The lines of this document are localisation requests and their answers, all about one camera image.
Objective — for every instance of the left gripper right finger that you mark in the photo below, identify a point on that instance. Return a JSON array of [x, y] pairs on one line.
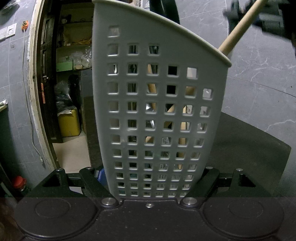
[[203, 189]]

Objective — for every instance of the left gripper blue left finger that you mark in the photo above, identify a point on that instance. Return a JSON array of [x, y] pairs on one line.
[[94, 190]]

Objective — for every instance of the white perforated utensil basket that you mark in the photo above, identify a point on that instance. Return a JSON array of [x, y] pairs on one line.
[[158, 90]]

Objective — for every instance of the yellow container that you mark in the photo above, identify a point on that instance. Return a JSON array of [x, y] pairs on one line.
[[69, 122]]

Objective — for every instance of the red capped bottle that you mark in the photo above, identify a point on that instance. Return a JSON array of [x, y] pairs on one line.
[[20, 183]]

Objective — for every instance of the green box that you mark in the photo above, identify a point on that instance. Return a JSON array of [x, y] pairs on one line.
[[64, 66]]

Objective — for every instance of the door frame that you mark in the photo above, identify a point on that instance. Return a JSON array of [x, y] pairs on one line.
[[38, 134]]

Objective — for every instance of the orange wall plug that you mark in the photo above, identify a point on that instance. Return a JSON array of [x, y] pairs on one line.
[[25, 25]]

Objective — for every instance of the white wall switch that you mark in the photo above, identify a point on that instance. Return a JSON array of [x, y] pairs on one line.
[[8, 31]]

